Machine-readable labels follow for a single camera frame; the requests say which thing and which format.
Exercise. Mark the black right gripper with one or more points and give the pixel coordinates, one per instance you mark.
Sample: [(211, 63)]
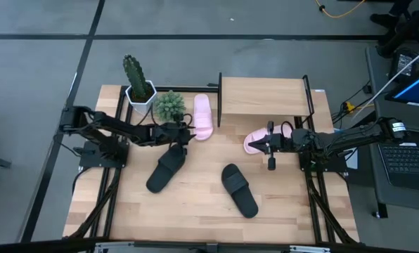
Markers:
[(283, 142)]

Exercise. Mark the tall green cactus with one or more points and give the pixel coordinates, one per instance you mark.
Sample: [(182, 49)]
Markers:
[(135, 75)]

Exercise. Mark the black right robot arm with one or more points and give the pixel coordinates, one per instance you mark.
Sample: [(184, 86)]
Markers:
[(357, 135)]

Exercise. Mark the black slide sandal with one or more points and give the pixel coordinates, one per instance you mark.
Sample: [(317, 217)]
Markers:
[(237, 189), (164, 172)]

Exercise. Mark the black laptop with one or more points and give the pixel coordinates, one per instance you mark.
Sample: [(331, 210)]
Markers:
[(406, 161)]

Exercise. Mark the black power adapter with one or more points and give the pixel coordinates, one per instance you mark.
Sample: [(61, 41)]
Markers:
[(403, 65)]

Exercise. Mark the yellow plug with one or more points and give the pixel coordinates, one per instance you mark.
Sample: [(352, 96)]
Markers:
[(350, 106)]

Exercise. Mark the black aluminium table frame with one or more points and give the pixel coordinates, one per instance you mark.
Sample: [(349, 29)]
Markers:
[(188, 88)]

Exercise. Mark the person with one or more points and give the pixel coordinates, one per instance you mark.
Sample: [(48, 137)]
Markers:
[(383, 19)]

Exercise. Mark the pink slide sandal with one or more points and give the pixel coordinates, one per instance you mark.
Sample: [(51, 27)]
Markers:
[(202, 112), (256, 135)]

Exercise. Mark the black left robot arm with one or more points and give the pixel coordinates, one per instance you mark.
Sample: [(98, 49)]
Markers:
[(118, 126)]

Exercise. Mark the small green succulent plant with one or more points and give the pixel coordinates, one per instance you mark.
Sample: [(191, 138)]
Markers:
[(168, 105)]

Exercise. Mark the black monitor with blue screen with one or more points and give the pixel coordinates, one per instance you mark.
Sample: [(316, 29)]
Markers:
[(417, 88)]

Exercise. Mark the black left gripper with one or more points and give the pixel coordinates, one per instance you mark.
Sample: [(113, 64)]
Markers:
[(167, 135)]

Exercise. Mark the wooden shelf with black frame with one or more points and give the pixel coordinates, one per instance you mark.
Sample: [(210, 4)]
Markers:
[(262, 96)]

